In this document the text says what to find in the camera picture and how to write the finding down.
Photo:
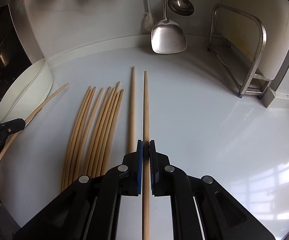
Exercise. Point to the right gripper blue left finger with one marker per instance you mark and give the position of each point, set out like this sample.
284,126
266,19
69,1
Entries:
139,151

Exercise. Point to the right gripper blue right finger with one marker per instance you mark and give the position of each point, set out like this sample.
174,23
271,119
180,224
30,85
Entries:
154,169

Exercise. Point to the wooden chopstick ten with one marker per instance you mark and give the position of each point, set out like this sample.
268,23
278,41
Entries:
132,97

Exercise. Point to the wooden chopstick nine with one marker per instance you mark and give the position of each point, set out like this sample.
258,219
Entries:
114,122

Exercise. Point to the wooden chopstick eleven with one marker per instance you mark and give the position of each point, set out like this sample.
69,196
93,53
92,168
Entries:
146,163

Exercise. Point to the wooden chopstick four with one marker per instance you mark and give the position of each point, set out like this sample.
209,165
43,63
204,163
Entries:
86,130

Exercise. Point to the wooden chopstick three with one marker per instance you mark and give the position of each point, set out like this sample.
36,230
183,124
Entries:
70,171

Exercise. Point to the wooden chopstick two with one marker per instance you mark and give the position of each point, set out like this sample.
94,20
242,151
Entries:
73,136

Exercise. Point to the wooden chopstick seven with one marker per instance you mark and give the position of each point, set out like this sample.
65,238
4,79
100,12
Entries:
97,165

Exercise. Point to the white round basin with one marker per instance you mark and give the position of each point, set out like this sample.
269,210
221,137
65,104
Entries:
27,92

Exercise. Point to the steel spatula turner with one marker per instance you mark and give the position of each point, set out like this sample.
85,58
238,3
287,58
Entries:
167,37

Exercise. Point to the steel cutting board rack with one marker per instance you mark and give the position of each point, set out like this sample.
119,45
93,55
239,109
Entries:
243,71

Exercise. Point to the steel ladle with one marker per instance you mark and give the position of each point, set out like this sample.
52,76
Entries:
181,7

